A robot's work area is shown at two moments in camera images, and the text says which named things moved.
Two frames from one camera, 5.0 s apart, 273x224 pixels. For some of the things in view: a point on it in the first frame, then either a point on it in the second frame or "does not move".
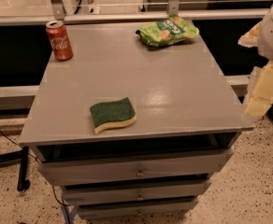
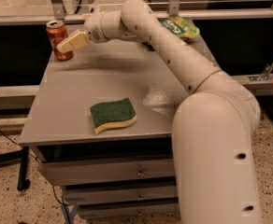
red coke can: x=61 y=40 does not move
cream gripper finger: x=268 y=83 -> x=77 y=40
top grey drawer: x=138 y=168 does not move
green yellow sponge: x=112 y=114 does not move
